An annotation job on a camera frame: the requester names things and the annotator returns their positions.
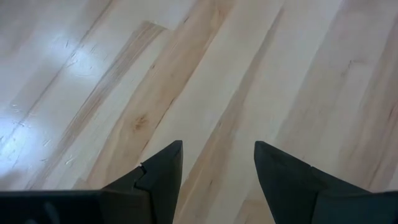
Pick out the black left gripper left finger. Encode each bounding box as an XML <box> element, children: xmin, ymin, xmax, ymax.
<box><xmin>0</xmin><ymin>139</ymin><xmax>184</xmax><ymax>224</ymax></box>

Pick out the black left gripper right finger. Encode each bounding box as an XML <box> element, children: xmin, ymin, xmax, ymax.
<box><xmin>253</xmin><ymin>140</ymin><xmax>398</xmax><ymax>224</ymax></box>

